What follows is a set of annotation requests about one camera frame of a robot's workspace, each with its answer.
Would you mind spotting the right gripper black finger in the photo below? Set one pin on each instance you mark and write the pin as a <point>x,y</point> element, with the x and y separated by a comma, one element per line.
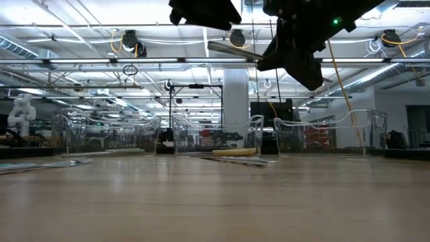
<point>272,62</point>
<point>309,74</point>

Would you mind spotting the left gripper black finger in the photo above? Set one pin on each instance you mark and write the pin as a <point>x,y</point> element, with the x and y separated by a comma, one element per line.
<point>205,11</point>

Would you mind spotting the black monitor screen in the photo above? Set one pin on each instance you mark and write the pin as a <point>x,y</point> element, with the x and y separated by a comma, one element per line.
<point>284,112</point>

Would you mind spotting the white structural column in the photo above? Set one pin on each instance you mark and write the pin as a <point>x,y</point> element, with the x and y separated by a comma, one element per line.
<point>235,101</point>

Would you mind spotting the clear plastic bin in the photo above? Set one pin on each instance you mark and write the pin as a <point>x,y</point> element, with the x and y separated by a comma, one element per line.
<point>84,134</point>
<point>336,134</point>
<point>215,138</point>

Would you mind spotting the white humanoid robot figure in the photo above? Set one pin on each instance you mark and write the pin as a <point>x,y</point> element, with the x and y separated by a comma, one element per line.
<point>21,112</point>

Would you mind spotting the silver ventilation duct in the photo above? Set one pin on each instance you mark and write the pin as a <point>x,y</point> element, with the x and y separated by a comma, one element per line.
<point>369,79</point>
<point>16,48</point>

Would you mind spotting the black frame stand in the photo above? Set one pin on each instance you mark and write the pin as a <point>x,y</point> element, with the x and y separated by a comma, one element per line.
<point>196,86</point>

